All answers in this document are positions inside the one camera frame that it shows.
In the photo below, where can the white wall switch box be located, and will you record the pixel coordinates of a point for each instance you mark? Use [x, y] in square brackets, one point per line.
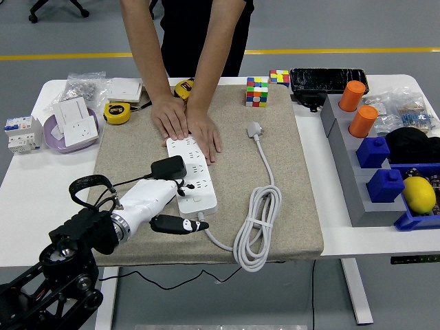
[125, 89]

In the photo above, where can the person's right forearm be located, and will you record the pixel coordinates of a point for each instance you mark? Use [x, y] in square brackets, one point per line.
[148, 51]

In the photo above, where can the white switch plate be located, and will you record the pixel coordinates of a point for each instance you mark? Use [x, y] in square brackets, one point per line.
[70, 110]

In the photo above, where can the clear bag small parts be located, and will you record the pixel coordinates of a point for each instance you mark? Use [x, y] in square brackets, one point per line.
[379, 117]

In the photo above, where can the white table leg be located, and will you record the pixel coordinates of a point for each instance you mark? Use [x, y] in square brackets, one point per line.
[106, 302]
[355, 288]

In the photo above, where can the blue plastic bin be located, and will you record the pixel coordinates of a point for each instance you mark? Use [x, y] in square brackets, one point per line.
[412, 221]

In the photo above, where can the person's left hand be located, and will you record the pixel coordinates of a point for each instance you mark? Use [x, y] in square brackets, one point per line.
[204, 132]

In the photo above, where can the white wall socket panel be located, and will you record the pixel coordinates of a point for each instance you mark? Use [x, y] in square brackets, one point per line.
[79, 132]

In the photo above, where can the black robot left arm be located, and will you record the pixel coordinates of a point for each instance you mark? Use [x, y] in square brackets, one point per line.
[82, 230]

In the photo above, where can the black cloth bundle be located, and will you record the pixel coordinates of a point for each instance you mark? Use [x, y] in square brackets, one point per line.
[409, 144]

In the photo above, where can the yellow lemon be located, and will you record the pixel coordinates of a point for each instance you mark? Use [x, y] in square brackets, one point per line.
[419, 195]

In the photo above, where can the large colourful puzzle cube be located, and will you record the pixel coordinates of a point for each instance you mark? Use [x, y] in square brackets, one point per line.
[256, 91]

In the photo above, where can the white blue circuit breaker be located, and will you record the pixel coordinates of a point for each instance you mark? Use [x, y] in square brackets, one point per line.
[22, 132]

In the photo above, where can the white power strip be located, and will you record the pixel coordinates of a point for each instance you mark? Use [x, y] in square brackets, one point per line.
[203, 206]

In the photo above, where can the black office chair base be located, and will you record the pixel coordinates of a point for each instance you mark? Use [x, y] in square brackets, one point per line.
[55, 8]

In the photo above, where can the black plastic bracket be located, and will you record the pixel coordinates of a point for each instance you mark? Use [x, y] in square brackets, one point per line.
[309, 100]

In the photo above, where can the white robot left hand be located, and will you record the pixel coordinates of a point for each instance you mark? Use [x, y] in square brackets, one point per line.
[148, 199]

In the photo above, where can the grey peg block board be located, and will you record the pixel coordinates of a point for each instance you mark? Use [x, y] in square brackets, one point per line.
[343, 154]

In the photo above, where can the black table control panel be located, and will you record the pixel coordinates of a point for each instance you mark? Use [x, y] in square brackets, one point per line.
[414, 259]

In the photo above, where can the grey-brown fabric mat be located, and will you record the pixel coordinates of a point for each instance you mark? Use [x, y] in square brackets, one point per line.
[137, 148]

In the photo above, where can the dark circuit board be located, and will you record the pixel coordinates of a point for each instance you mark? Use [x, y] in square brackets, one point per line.
[436, 192]

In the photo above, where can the person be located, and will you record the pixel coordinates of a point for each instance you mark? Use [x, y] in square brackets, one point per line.
[199, 34]

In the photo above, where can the small colourful puzzle cube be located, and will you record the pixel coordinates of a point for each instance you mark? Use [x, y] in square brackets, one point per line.
[279, 78]

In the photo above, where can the yellow black tape measure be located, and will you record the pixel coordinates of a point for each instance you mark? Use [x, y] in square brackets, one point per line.
[183, 88]

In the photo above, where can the person's right hand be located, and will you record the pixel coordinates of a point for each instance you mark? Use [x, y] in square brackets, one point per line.
[172, 118]

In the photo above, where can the orange cylinder peg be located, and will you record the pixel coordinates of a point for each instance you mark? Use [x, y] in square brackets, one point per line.
[363, 121]
[352, 96]

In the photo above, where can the clear bag of screws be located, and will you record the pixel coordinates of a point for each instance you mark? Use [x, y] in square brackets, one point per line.
[84, 87]

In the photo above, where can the black plug adapter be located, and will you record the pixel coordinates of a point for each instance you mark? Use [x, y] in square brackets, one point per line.
[168, 166]

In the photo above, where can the blue square peg block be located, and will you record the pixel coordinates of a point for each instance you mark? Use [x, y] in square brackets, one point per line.
[373, 153]
[385, 187]

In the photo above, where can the person's left forearm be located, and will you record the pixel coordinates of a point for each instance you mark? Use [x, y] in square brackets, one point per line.
[213, 58]

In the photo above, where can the purple plastic bowl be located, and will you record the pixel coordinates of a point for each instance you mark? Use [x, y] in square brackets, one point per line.
[51, 141]

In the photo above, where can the black plastic tray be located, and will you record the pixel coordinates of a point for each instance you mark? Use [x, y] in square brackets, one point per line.
[328, 79]

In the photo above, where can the clear bag of resistors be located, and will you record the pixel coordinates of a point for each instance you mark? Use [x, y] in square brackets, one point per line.
[416, 115]

